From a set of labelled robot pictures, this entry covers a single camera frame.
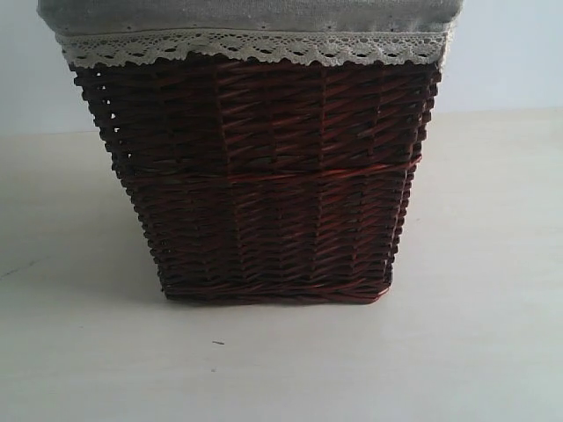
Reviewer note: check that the dark brown wicker basket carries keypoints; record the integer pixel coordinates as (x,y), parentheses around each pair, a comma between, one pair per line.
(265,182)

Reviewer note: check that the grey lace-trimmed basket liner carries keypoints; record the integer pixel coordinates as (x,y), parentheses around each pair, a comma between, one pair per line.
(330,33)

